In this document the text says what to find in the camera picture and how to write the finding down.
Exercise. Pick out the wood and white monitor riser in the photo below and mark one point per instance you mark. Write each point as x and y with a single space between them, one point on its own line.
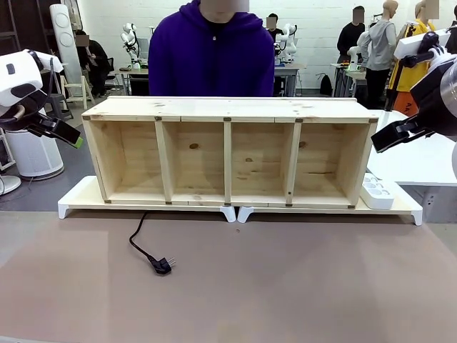
82 200
403 209

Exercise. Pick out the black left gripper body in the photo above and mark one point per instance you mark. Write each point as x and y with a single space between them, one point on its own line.
35 107

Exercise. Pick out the wooden four-compartment shelf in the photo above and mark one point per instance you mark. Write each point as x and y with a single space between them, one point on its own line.
228 107

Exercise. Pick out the seated person in black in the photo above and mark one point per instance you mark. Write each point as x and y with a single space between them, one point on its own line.
94 60

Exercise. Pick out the white side table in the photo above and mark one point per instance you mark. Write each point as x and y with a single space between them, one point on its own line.
417 160

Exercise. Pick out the small wooden step stool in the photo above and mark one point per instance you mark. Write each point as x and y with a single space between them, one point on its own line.
76 91

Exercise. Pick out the grey background stool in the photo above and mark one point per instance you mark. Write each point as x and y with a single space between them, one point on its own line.
57 103

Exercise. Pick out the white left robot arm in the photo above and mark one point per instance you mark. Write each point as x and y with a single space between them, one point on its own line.
18 75

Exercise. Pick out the white three-socket power strip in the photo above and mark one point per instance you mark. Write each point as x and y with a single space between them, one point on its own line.
378 194

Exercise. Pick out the mannequin in grey hoodie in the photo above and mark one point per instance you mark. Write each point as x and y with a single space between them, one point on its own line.
382 46

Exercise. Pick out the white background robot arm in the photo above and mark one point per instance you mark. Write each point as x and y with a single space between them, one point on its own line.
287 41
357 53
129 43

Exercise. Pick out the white round fan base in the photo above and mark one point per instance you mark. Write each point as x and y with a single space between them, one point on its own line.
9 184

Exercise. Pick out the grey background work table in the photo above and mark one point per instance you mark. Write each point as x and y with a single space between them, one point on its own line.
287 73

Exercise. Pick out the person in black behind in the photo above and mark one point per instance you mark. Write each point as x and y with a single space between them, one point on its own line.
274 30

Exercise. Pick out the black backpack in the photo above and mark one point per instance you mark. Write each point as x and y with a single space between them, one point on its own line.
325 85

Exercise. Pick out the person in purple hoodie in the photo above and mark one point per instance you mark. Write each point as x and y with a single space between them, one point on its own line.
210 53

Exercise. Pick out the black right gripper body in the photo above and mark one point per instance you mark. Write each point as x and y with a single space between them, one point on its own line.
430 100

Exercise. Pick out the mannequin in yellow jersey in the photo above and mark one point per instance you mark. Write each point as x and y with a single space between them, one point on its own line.
410 75

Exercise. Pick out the standing person in black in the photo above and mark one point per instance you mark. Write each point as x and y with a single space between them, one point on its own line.
351 37

